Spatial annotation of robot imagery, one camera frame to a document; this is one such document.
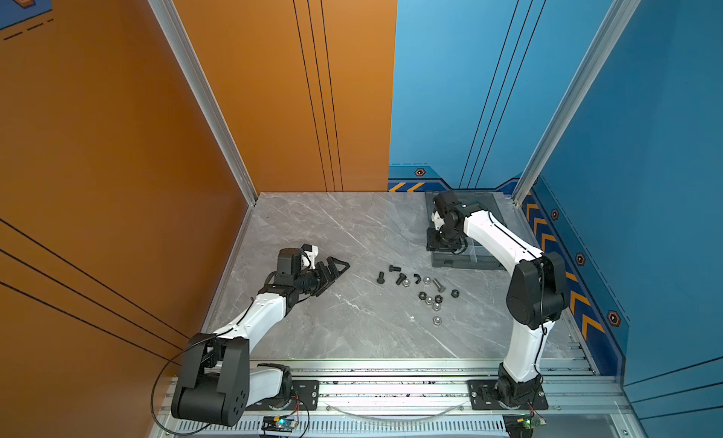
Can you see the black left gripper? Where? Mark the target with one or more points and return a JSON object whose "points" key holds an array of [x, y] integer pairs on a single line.
{"points": [[332, 273]]}

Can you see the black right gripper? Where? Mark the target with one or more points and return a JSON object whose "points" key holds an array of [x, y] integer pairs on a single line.
{"points": [[432, 244]]}

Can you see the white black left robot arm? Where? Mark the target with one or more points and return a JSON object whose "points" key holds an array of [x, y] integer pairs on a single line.
{"points": [[217, 383]]}

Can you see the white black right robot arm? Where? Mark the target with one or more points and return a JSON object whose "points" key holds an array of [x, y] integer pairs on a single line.
{"points": [[537, 295]]}

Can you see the grey plastic organizer box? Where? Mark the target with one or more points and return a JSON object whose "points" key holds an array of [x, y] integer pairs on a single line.
{"points": [[469, 255]]}

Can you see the silver bolt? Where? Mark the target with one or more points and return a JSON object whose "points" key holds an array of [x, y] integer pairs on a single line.
{"points": [[440, 287]]}

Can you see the left green circuit board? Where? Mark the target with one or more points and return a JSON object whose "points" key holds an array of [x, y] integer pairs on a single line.
{"points": [[278, 425]]}

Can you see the green circuit board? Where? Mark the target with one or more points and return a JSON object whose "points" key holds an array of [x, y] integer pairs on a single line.
{"points": [[524, 426], [278, 425]]}

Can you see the right green circuit board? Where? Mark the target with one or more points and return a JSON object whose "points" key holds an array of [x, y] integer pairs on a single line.
{"points": [[524, 426]]}

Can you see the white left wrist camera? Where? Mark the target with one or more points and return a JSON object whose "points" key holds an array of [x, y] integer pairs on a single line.
{"points": [[309, 253]]}

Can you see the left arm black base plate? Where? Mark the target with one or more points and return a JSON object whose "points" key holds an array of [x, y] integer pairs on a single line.
{"points": [[305, 390]]}

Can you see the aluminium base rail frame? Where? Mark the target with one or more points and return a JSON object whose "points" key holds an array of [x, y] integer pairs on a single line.
{"points": [[436, 398]]}

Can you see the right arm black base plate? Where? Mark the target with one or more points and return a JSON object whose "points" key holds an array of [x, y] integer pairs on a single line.
{"points": [[503, 394]]}

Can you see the aluminium right corner post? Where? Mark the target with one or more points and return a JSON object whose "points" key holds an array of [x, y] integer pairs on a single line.
{"points": [[605, 39]]}

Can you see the aluminium corner post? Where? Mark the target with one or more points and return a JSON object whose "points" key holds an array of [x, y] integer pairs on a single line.
{"points": [[605, 39], [170, 22]]}

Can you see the aluminium left corner post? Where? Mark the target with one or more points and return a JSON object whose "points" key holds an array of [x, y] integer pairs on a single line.
{"points": [[170, 22]]}

